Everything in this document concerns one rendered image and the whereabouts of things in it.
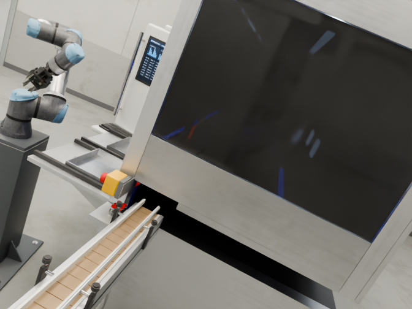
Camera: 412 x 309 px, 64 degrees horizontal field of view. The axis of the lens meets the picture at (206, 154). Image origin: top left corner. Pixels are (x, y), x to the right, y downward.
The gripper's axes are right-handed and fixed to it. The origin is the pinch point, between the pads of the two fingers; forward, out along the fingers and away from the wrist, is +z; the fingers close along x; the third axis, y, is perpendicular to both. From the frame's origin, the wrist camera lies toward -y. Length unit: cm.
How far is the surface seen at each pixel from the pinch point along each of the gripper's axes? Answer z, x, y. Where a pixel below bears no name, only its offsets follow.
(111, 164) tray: -16, 49, 13
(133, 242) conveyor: -47, 54, 68
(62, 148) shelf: -2.3, 30.1, 14.6
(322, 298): -85, 126, 55
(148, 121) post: -59, 32, 34
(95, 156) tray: -9.8, 42.3, 10.0
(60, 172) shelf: -12, 33, 36
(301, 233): -91, 88, 53
